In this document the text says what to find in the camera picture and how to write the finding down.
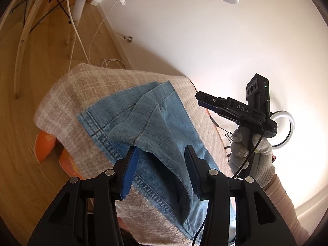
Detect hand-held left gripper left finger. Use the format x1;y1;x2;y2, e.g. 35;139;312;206
27;146;140;246

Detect blue denim pants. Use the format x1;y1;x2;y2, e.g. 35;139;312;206
77;81;236;240

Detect blue chair with wooden legs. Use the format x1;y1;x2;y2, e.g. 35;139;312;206
10;0;148;99

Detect person's right forearm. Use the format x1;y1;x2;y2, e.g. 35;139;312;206
263;170;312;246

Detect white cable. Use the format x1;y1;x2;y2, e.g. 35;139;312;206
65;0;127;69

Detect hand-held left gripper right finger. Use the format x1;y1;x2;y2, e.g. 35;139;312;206
184;145;298;246

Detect beige plaid blanket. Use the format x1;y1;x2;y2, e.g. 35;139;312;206
33;63;233;246

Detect person's right hand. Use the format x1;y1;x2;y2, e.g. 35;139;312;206
229;127;276;187

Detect white cylinder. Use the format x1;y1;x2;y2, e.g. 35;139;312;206
74;0;87;21

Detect black cable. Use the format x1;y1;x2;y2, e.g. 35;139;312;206
192;202;212;246
232;128;267;178

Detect orange patterned sheet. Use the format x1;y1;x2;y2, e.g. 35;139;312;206
34;131;82;180

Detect ring light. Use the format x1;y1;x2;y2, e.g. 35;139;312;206
269;110;296;147

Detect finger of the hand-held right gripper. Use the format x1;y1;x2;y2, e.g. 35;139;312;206
195;91;228;107
198;101;239;123

